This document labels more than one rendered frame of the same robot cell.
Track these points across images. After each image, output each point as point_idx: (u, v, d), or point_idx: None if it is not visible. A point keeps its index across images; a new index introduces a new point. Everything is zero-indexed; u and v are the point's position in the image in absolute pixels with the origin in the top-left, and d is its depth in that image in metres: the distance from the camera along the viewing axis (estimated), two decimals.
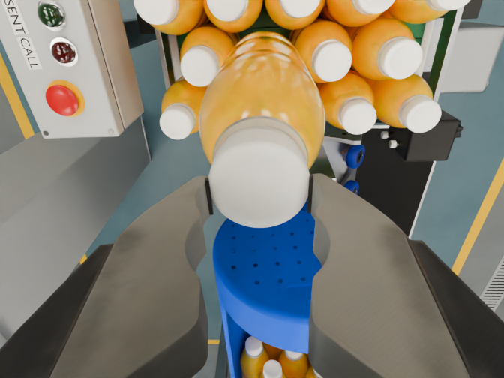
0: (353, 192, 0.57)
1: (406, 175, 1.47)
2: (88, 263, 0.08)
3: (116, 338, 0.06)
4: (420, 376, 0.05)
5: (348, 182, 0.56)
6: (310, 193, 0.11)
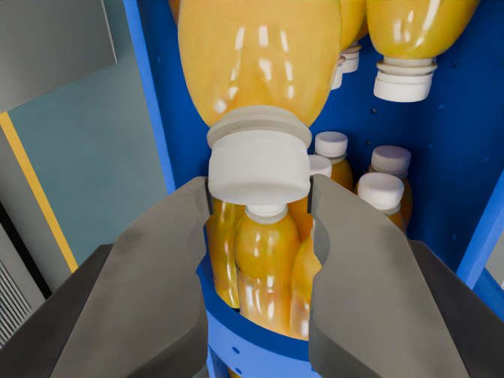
0: None
1: None
2: (88, 263, 0.08)
3: (116, 338, 0.06)
4: (420, 376, 0.05)
5: None
6: (310, 193, 0.11)
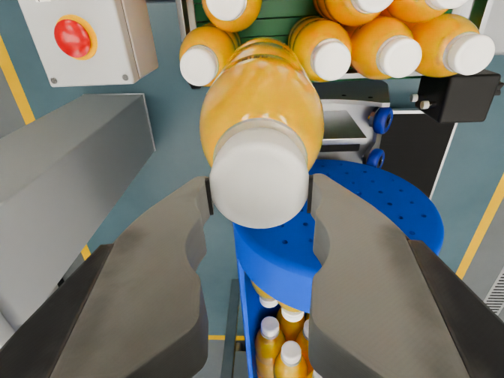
0: (379, 160, 0.53)
1: (417, 163, 1.43)
2: (88, 263, 0.08)
3: (116, 338, 0.06)
4: (420, 376, 0.05)
5: (373, 150, 0.53)
6: (310, 193, 0.11)
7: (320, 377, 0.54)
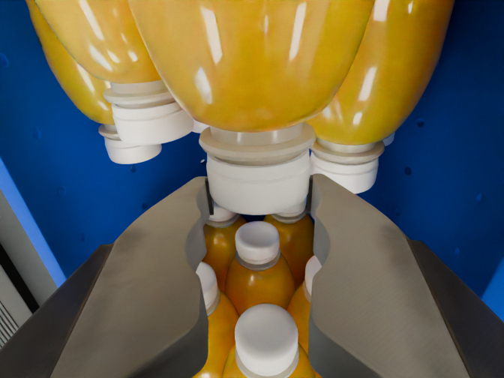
0: None
1: None
2: (89, 263, 0.08)
3: (116, 338, 0.06)
4: (420, 376, 0.05)
5: None
6: (309, 193, 0.11)
7: (250, 346, 0.18)
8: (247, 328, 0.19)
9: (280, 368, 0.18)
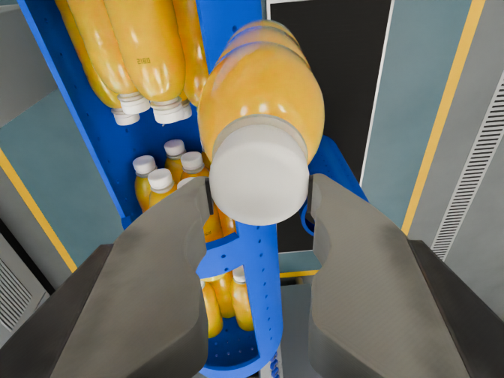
0: None
1: (357, 58, 1.35)
2: (88, 263, 0.08)
3: (116, 338, 0.06)
4: (420, 376, 0.05)
5: None
6: (310, 193, 0.11)
7: None
8: (181, 184, 0.48)
9: None
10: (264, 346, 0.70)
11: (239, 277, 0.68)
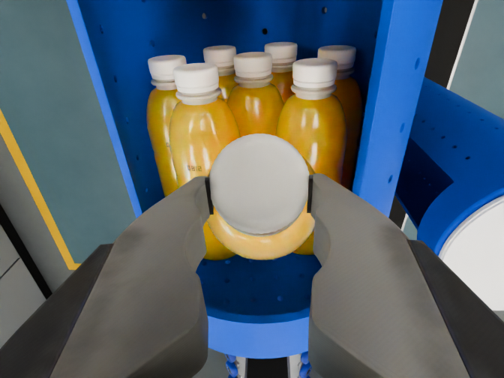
0: None
1: None
2: (88, 263, 0.08)
3: (116, 338, 0.06)
4: (420, 376, 0.05)
5: None
6: (310, 193, 0.11)
7: None
8: None
9: None
10: None
11: (314, 69, 0.25)
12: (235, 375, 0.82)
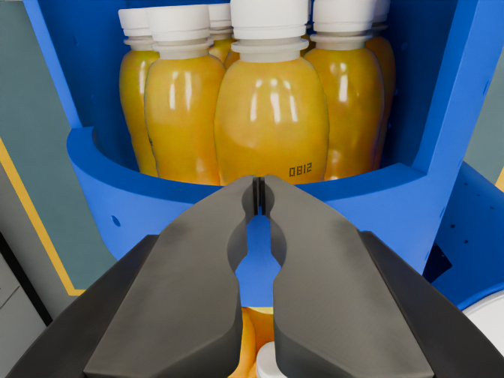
0: None
1: None
2: (135, 251, 0.08)
3: (153, 331, 0.06)
4: (382, 365, 0.05)
5: None
6: (262, 195, 0.11)
7: None
8: None
9: (286, 22, 0.14)
10: None
11: None
12: None
